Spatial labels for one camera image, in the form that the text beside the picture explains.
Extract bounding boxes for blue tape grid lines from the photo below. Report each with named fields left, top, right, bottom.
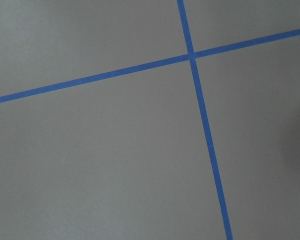
left=0, top=0, right=300, bottom=240

